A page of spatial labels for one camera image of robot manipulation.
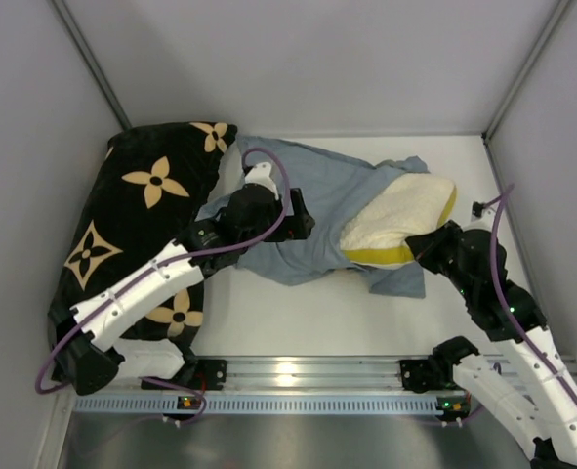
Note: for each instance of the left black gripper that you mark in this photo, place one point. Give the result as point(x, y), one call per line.
point(295, 221)

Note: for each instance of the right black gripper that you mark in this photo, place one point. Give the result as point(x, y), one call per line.
point(425, 245)

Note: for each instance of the white pillow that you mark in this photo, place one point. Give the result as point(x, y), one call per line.
point(412, 204)

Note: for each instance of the blue pillow cover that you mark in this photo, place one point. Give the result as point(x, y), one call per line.
point(335, 188)

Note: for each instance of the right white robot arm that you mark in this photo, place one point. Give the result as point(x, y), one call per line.
point(542, 418)

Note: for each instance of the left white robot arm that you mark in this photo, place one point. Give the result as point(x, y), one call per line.
point(87, 340)

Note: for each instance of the right corner aluminium profile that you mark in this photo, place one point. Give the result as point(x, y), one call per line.
point(541, 42)

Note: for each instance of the corner aluminium profile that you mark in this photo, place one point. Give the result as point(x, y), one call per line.
point(90, 60)
point(541, 42)

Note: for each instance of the left corner aluminium profile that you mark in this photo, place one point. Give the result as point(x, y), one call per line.
point(90, 60)

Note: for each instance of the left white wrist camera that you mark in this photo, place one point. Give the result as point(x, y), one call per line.
point(261, 174)

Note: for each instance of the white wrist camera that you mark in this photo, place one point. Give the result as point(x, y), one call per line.
point(482, 214)
point(261, 174)

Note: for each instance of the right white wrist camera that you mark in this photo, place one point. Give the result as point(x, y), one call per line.
point(482, 214)

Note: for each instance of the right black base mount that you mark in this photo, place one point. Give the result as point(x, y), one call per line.
point(418, 375)

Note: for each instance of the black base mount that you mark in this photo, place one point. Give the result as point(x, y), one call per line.
point(418, 375)
point(199, 374)

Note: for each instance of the aluminium mounting rail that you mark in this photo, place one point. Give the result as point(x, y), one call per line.
point(309, 375)

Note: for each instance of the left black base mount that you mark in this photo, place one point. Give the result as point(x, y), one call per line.
point(199, 374)

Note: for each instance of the grey slotted cable duct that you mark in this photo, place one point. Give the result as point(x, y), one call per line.
point(147, 403)

